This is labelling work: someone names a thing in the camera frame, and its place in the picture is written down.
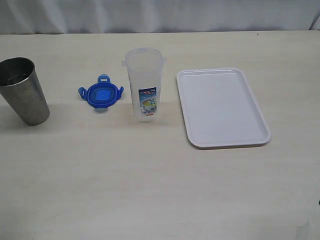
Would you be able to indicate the blue plastic lid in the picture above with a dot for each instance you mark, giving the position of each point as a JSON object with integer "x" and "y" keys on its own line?
{"x": 102, "y": 94}

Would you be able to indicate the clear plastic tall container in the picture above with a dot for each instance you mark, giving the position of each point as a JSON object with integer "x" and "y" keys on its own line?
{"x": 145, "y": 68}

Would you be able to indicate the white rectangular plastic tray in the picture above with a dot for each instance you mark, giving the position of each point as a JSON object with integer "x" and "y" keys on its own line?
{"x": 220, "y": 110}

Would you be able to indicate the stainless steel cup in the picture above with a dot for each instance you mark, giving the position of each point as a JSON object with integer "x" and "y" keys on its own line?
{"x": 20, "y": 87}

